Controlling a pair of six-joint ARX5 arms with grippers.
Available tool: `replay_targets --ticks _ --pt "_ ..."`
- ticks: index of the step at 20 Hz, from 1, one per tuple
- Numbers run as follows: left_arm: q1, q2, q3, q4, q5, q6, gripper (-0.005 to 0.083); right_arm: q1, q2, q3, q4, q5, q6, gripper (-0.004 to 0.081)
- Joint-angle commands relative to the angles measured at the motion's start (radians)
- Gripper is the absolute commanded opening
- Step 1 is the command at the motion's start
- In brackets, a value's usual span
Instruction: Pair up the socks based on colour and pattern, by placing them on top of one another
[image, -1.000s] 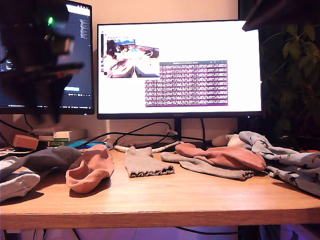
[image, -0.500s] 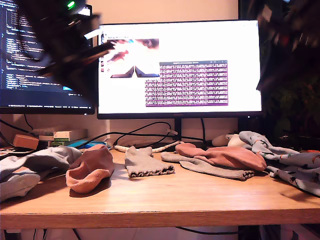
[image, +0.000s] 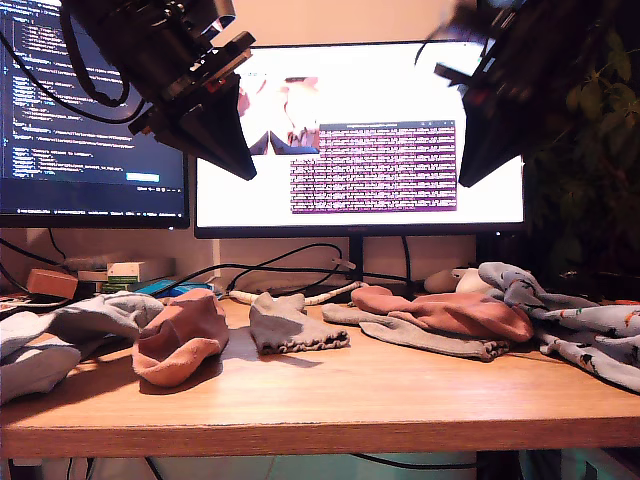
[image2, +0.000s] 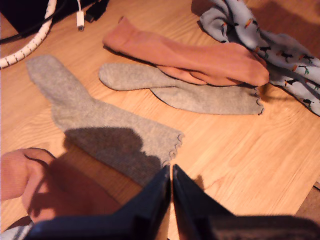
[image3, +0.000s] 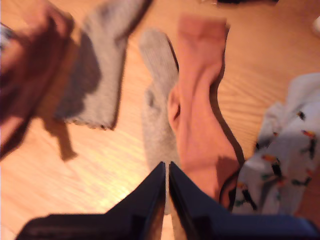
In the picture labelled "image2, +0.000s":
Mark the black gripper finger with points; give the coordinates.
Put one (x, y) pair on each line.
(195, 202)
(150, 205)

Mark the grey frilled cuff sock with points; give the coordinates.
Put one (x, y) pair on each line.
(87, 112)
(200, 97)

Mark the salmon pink ankle sock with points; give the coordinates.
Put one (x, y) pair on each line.
(62, 187)
(187, 57)

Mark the white ribbed sock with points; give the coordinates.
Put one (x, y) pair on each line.
(12, 233)

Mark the black fabric pouch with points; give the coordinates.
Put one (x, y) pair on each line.
(25, 12)

